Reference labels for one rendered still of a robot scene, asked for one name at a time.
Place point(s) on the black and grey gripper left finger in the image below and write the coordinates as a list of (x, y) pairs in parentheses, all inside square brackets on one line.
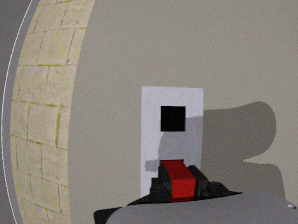
[(158, 194)]

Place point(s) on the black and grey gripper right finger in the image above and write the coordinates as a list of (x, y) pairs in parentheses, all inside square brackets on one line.
[(208, 190)]

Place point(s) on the white block with square holes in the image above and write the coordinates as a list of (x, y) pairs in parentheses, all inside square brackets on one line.
[(179, 113)]

